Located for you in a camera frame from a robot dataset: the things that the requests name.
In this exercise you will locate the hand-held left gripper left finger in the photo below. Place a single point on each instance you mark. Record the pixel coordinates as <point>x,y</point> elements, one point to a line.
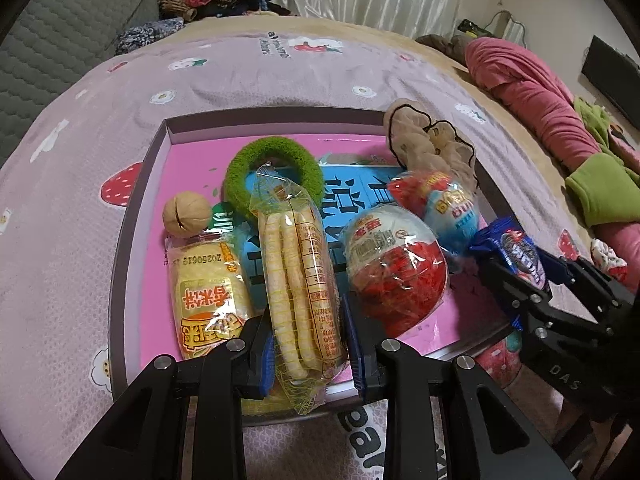
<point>266,360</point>

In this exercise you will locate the dark brown cloth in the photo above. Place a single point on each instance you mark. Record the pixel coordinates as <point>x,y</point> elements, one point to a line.
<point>445,47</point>

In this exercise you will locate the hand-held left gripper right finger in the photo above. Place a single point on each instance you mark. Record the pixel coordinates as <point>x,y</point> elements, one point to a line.
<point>356,350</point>

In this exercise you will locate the dark blue cookie packet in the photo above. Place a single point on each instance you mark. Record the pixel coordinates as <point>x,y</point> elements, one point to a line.
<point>515,250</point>

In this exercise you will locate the blue toy egg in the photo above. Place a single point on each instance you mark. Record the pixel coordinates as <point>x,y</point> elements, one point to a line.
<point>450,220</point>

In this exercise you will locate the clear rice roll packet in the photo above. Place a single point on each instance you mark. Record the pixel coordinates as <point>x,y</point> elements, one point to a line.
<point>295,270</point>

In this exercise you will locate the green fleece cloth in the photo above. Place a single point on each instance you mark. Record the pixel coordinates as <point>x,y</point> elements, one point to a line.
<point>600,190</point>

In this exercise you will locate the grey shallow cardboard box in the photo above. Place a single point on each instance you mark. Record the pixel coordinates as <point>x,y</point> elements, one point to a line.
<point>275,122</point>

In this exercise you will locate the beige sheer scrunchie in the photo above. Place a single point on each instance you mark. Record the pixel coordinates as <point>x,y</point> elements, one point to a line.
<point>415,145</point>

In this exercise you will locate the grey quilted headboard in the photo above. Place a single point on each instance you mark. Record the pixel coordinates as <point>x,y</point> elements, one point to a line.
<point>60,25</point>

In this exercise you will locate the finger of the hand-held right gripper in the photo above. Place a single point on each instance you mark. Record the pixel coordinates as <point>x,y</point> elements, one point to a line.
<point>530,305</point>
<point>560,270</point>

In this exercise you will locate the red toy egg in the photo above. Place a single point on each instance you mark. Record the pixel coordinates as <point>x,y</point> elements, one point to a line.
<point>395,280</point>

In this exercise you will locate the walnut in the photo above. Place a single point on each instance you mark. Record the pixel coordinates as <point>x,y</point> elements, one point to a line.
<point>185,215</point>

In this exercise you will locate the yellow snack packet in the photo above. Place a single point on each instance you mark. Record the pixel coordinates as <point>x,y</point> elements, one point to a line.
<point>205,285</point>

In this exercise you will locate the dark blue patterned cloth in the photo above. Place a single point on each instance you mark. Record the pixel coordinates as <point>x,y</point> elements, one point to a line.
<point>150,32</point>

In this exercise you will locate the pink quilt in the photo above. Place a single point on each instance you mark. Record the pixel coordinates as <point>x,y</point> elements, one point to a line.
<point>525,85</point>

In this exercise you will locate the red white cloth toy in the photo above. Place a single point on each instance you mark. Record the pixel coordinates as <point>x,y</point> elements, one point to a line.
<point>607,260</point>

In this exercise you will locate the pink and blue book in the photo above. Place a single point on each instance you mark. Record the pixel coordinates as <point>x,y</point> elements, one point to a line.
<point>195,170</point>

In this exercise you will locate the green fuzzy scrunchie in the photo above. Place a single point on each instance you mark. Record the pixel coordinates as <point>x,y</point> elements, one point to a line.
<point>280,146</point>

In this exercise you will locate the purple printed blanket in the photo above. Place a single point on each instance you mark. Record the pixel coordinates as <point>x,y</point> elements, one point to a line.
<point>75,260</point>

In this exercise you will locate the black television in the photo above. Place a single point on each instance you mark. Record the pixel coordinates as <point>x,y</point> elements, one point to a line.
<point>615,80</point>

